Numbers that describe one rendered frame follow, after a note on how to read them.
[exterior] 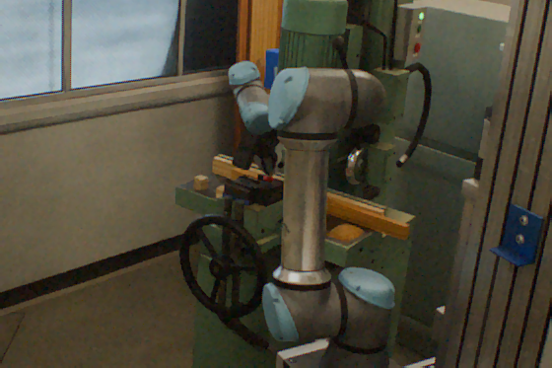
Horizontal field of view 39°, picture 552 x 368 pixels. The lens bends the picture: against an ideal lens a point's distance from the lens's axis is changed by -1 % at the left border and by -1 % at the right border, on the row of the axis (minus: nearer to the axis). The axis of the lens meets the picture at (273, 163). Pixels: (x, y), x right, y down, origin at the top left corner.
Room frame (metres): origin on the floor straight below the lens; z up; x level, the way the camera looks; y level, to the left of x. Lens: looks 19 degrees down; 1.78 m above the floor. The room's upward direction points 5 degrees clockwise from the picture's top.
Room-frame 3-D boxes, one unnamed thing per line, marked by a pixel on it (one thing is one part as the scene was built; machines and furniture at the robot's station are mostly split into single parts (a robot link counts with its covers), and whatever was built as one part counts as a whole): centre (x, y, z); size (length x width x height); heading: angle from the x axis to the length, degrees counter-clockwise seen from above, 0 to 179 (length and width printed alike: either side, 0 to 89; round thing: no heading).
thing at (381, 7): (2.43, -0.23, 1.16); 0.22 x 0.22 x 0.72; 57
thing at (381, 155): (2.25, -0.31, 1.02); 0.09 x 0.07 x 0.12; 57
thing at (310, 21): (2.19, -0.07, 1.35); 0.18 x 0.18 x 0.31
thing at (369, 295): (1.44, -0.21, 0.98); 0.13 x 0.12 x 0.14; 108
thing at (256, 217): (2.04, 0.05, 0.92); 0.15 x 0.13 x 0.09; 57
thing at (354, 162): (2.23, -0.25, 1.02); 0.12 x 0.03 x 0.12; 147
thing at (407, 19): (2.38, -0.37, 1.40); 0.10 x 0.06 x 0.16; 147
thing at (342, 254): (2.11, 0.01, 0.87); 0.61 x 0.30 x 0.06; 57
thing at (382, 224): (2.15, -0.13, 0.92); 0.60 x 0.02 x 0.04; 57
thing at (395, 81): (2.28, -0.32, 1.23); 0.09 x 0.08 x 0.15; 147
